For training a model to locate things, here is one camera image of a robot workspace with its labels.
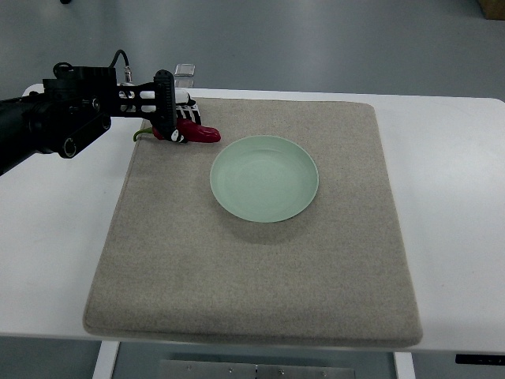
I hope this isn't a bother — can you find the beige felt mat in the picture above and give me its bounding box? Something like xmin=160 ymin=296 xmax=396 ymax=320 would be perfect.
xmin=83 ymin=98 xmax=423 ymax=347

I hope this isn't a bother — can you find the white left table leg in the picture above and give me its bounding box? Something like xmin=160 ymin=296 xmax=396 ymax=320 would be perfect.
xmin=92 ymin=341 xmax=120 ymax=379

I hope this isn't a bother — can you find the cardboard box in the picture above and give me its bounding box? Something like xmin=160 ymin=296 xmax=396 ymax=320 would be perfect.
xmin=477 ymin=0 xmax=505 ymax=21

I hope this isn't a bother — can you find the white table leg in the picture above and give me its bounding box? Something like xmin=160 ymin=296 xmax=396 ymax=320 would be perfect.
xmin=92 ymin=341 xmax=120 ymax=379
xmin=394 ymin=352 xmax=416 ymax=379

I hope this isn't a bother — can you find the clear plastic floor piece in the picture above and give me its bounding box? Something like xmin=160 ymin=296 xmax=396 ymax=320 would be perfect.
xmin=174 ymin=63 xmax=196 ymax=77

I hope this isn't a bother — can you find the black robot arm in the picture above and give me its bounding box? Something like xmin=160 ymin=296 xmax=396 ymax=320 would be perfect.
xmin=1 ymin=62 xmax=186 ymax=173

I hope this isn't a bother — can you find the white right table leg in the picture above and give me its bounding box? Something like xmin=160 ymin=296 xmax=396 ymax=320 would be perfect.
xmin=394 ymin=352 xmax=416 ymax=379

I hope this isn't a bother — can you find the red chili pepper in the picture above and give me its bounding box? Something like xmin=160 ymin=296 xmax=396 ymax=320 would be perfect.
xmin=133 ymin=118 xmax=221 ymax=143

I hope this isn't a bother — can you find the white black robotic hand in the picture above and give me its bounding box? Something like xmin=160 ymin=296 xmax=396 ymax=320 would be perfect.
xmin=122 ymin=81 xmax=204 ymax=145

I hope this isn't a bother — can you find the pale green plate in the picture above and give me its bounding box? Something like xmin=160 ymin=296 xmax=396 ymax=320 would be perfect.
xmin=210 ymin=135 xmax=319 ymax=223

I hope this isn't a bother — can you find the black table control panel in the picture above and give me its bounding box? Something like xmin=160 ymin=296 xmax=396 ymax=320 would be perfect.
xmin=454 ymin=354 xmax=505 ymax=366

